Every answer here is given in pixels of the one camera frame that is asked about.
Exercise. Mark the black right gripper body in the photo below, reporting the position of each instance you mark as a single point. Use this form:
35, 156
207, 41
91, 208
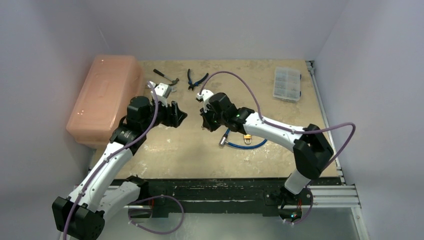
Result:
209, 117

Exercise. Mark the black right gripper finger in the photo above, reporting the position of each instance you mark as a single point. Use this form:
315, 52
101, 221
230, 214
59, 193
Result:
211, 127
204, 115

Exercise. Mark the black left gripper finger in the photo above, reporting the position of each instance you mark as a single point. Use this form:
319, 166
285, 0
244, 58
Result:
175, 110
173, 121

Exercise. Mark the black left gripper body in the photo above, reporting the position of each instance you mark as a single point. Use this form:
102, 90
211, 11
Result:
162, 111

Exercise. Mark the blue cable lock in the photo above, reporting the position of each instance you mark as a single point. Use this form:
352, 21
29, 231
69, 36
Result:
224, 142

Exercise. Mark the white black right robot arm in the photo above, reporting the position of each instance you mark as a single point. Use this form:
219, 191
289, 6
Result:
312, 152

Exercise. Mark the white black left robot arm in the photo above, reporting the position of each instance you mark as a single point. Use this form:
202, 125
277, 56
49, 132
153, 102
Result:
85, 211

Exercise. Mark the silver open-end wrench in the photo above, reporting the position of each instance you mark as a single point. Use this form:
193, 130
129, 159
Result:
152, 85

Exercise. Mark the black claw hammer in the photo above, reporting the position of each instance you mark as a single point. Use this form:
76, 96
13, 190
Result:
173, 81

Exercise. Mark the brass padlock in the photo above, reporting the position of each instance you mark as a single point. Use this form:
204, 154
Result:
247, 138

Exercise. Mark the pink translucent storage bin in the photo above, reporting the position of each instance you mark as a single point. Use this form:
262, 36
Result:
112, 81

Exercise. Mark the clear plastic organizer box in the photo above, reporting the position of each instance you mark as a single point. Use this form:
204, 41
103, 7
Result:
287, 84

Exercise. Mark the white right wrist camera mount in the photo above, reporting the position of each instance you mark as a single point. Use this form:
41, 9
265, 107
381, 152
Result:
203, 97

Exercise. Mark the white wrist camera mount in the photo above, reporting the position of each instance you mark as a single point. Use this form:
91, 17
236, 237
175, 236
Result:
160, 92
203, 97

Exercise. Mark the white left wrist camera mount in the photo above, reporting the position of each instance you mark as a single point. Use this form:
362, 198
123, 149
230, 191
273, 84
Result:
160, 92

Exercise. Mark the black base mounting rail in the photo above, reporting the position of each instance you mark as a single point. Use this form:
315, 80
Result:
264, 196

